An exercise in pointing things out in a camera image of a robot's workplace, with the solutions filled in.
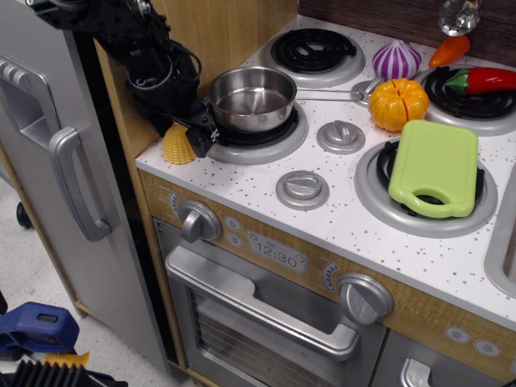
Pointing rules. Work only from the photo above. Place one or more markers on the right silver oven dial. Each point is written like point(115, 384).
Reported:
point(363, 299)

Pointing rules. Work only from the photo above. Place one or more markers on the grey toy fridge door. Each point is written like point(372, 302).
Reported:
point(44, 89)

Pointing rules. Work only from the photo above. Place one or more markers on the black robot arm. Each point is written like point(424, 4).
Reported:
point(162, 75)

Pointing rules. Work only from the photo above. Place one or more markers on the orange toy pumpkin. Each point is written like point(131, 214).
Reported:
point(396, 102)

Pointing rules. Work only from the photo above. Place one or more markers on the small grey stovetop knob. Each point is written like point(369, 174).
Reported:
point(362, 91)

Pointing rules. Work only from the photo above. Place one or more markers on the clear crystal faucet knob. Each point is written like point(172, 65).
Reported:
point(459, 17)

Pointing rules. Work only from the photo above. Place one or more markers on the yellow tape piece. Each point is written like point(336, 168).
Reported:
point(67, 359)

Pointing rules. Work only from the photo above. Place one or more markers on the small steel saucepan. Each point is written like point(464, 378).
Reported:
point(257, 99)

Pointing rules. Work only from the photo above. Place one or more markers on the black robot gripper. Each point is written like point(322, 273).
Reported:
point(162, 101)

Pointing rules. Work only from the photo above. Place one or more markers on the yellow toy corn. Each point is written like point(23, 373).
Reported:
point(176, 148)

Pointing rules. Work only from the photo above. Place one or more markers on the front left stove burner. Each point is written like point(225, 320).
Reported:
point(265, 153)

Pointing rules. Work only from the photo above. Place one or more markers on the silver oven door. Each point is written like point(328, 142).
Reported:
point(242, 325)

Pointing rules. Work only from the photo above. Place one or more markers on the oven clock display panel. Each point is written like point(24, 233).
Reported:
point(280, 253)

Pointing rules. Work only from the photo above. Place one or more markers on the back right stove burner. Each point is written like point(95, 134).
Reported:
point(485, 114)

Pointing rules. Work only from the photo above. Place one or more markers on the back left stove burner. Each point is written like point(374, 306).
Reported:
point(314, 58)

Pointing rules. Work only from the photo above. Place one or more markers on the blue clamp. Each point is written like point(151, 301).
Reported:
point(37, 327)

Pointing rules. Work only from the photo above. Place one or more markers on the black caster wheel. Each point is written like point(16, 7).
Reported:
point(22, 217)

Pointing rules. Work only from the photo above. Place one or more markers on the purple white toy onion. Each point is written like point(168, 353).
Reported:
point(396, 60)

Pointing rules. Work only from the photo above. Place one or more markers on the grey toy sink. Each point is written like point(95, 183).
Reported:
point(499, 261)

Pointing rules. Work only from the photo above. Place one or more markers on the silver oven dial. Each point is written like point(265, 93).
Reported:
point(198, 221)
point(363, 299)

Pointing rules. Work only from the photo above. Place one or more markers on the green plastic cutting board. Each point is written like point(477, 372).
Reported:
point(435, 169)

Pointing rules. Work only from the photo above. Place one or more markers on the silver fridge door handle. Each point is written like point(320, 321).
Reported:
point(81, 166)

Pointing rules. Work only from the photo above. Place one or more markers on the stove burner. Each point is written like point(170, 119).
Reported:
point(485, 114)
point(265, 153)
point(371, 182)
point(314, 58)

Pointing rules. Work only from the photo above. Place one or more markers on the upper grey stovetop knob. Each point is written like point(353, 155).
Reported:
point(341, 138)

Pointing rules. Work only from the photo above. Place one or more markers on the front right stove burner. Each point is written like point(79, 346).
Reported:
point(371, 182)

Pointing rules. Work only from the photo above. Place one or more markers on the lower grey stovetop knob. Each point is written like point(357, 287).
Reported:
point(302, 190)

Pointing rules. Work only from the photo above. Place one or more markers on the left silver oven dial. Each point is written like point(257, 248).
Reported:
point(198, 221)

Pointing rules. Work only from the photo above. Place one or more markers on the silver lower cabinet door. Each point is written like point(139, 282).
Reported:
point(405, 362)

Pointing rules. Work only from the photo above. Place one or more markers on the red toy chili pepper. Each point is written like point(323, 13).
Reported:
point(483, 80)

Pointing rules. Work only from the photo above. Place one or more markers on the orange toy carrot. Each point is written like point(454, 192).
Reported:
point(451, 49)

